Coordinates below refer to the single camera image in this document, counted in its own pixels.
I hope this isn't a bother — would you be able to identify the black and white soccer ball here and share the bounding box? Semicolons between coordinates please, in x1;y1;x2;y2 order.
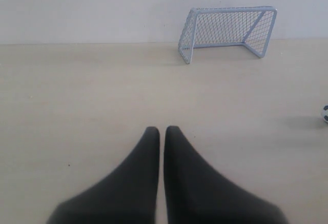
321;105;328;123

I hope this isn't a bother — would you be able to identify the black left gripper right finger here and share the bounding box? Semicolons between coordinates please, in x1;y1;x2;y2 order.
163;126;288;223

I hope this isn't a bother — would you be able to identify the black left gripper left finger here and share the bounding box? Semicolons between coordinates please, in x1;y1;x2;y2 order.
47;127;160;223

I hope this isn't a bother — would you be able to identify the white miniature soccer goal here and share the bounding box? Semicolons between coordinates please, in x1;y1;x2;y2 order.
178;6;277;64

